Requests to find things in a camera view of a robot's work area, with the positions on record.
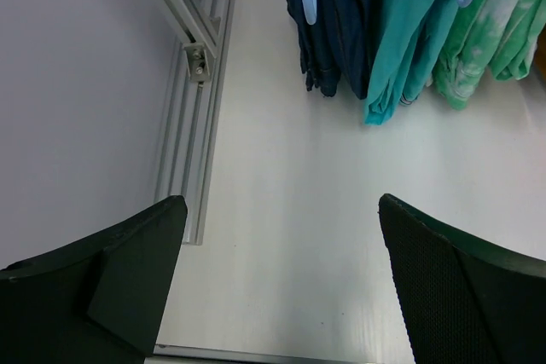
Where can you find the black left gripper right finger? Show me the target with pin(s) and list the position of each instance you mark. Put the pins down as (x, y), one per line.
(463, 299)

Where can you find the green tie-dye garment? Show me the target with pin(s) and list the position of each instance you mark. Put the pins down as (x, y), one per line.
(496, 35)

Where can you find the navy denim trousers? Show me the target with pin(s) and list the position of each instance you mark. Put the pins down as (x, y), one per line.
(341, 44)

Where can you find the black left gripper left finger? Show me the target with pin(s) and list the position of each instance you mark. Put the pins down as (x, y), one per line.
(100, 299)

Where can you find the teal garment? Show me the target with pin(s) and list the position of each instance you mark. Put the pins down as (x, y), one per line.
(411, 34)

